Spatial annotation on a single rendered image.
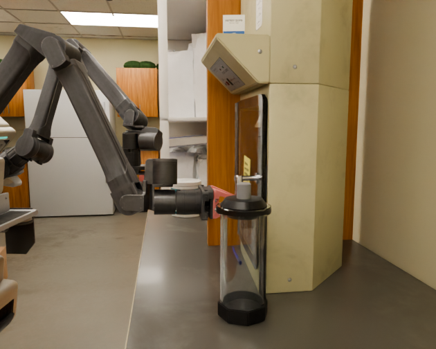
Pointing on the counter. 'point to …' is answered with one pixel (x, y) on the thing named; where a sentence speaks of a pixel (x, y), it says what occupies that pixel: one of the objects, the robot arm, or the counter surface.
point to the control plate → (226, 75)
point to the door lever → (245, 179)
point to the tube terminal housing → (304, 136)
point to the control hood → (241, 58)
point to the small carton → (234, 23)
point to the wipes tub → (186, 188)
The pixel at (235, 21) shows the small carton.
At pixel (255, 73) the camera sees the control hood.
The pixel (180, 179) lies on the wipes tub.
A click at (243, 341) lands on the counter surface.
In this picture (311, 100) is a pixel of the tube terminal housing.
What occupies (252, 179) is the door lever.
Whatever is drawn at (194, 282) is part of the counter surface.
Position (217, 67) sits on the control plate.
